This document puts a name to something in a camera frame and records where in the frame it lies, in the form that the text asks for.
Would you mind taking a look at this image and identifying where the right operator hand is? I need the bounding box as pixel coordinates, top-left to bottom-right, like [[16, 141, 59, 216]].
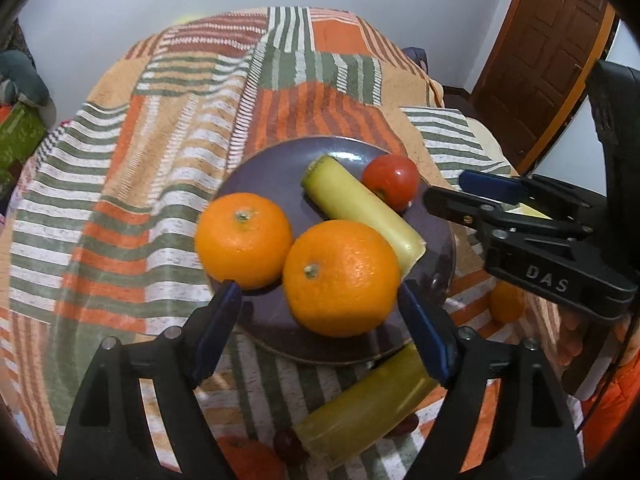
[[555, 308, 639, 389]]

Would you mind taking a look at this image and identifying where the red tomato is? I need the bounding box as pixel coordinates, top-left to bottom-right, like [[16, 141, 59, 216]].
[[272, 428, 309, 467], [361, 154, 421, 212]]

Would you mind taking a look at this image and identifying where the dark red grape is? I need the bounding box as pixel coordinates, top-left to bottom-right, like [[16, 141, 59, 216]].
[[386, 413, 420, 438]]

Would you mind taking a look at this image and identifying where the striped patchwork blanket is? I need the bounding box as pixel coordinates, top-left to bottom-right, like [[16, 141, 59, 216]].
[[1, 6, 512, 471]]

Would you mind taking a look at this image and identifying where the blue chair back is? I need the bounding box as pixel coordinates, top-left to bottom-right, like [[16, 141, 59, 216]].
[[402, 47, 428, 74]]

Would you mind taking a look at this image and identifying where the small tangerine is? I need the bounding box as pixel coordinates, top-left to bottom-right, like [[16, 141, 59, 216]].
[[217, 436, 286, 480], [489, 281, 526, 324]]

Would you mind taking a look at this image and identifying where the brown wooden door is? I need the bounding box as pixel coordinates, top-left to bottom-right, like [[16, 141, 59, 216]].
[[471, 0, 618, 172]]

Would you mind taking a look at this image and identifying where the small front tangerine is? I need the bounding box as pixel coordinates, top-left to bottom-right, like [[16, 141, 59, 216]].
[[217, 436, 286, 480]]

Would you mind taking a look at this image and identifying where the grey stuffed pillow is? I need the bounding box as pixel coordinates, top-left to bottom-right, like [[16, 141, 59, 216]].
[[0, 50, 50, 107]]

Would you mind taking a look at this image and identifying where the large orange front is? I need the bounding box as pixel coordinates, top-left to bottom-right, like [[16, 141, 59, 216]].
[[282, 220, 401, 338]]

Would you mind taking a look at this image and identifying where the large orange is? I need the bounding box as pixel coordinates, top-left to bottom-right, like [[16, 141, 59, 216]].
[[282, 220, 401, 338], [194, 193, 294, 290]]

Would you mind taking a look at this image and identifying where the green storage box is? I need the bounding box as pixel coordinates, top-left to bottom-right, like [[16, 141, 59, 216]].
[[0, 103, 47, 200]]

